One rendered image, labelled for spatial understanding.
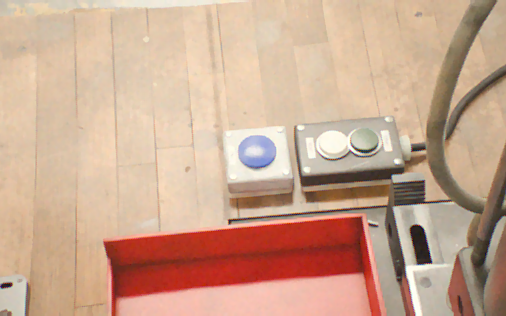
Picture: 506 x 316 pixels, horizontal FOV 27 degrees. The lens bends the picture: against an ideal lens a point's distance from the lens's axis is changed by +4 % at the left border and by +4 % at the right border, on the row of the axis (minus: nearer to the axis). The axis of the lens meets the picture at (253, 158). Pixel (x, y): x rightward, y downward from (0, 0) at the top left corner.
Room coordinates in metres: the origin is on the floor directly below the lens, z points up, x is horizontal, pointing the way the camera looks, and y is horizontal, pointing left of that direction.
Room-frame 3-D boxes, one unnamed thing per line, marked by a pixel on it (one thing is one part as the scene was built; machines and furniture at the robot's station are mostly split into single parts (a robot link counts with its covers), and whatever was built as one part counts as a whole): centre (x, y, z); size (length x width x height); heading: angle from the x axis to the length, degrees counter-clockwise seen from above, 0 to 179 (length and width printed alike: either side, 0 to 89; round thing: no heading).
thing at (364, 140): (0.61, -0.12, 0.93); 0.03 x 0.03 x 0.02
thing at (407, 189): (0.50, -0.15, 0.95); 0.06 x 0.03 x 0.09; 3
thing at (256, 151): (0.61, 0.00, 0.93); 0.04 x 0.04 x 0.02
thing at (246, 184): (0.61, 0.00, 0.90); 0.07 x 0.07 x 0.06; 3
